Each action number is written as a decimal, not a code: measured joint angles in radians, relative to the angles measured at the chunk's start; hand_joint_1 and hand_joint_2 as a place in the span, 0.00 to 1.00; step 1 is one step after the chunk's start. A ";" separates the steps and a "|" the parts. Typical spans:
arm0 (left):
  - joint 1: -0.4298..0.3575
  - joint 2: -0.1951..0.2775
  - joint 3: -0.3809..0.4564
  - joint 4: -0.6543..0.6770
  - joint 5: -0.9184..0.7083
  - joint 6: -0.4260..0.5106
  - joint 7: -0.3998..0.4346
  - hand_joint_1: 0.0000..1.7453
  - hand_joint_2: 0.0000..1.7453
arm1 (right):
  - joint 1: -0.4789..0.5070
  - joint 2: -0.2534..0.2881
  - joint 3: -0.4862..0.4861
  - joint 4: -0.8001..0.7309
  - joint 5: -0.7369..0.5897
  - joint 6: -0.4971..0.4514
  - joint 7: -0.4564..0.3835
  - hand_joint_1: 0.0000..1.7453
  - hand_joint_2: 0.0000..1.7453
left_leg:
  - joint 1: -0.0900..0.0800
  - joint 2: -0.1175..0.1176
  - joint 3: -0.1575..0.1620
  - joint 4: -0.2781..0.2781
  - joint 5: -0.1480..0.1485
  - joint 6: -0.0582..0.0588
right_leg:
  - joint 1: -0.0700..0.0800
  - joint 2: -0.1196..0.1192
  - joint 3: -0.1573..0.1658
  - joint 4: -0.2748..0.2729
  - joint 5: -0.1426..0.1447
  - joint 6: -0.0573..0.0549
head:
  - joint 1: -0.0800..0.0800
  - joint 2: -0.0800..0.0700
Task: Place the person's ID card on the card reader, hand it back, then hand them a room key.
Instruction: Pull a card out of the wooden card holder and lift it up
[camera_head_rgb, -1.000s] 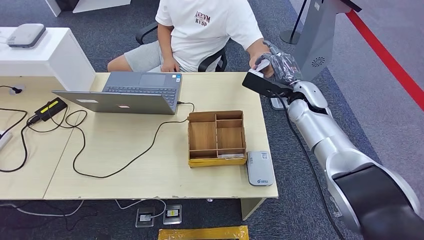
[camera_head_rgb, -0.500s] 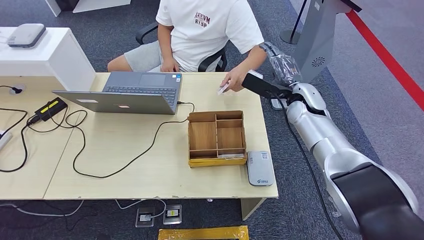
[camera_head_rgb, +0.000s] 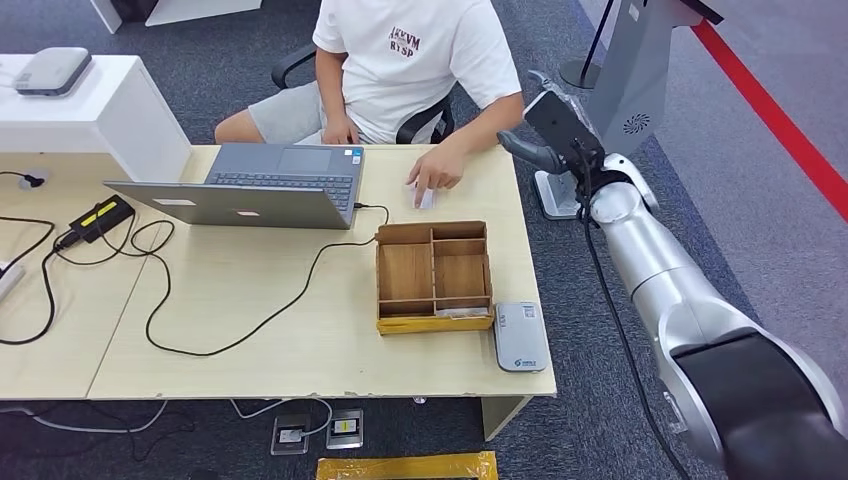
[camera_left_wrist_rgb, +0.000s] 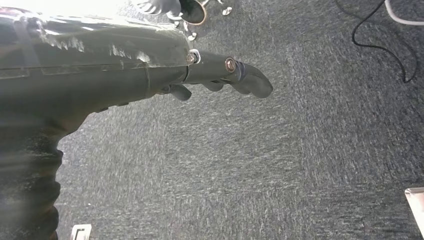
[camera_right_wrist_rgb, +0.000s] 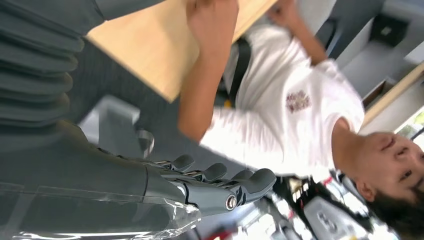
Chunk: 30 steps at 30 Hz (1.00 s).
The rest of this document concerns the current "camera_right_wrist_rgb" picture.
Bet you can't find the person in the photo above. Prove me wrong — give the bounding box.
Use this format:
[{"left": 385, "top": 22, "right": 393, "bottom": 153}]
[{"left": 177, "top": 0, "right": 424, "bottom": 239}]

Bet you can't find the black office chair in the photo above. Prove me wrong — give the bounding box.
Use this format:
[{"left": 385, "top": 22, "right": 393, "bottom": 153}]
[{"left": 216, "top": 18, "right": 339, "bottom": 109}]

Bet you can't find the grey kiosk stand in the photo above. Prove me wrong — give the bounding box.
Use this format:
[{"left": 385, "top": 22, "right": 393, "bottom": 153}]
[{"left": 77, "top": 95, "right": 155, "bottom": 160}]

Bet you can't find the chrome stanchion base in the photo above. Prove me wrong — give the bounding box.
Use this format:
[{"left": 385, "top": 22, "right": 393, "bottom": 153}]
[{"left": 136, "top": 128, "right": 156, "bottom": 159}]

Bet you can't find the white furniture panel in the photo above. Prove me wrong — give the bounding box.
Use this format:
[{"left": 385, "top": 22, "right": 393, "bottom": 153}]
[{"left": 336, "top": 0, "right": 424, "bottom": 100}]

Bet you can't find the dark box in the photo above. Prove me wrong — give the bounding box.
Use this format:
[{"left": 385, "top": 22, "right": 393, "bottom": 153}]
[{"left": 368, "top": 13, "right": 409, "bottom": 48}]

